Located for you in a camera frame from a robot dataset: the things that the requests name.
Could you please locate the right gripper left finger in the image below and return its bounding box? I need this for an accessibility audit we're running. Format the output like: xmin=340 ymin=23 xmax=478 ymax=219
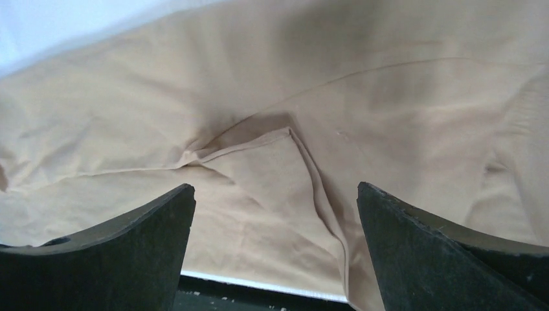
xmin=1 ymin=184 xmax=196 ymax=310

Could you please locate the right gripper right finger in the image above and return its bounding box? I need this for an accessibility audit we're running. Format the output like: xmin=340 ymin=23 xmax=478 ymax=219
xmin=357 ymin=182 xmax=548 ymax=310

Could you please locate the beige t shirt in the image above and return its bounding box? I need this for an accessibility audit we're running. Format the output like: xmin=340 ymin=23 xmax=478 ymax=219
xmin=1 ymin=1 xmax=548 ymax=310

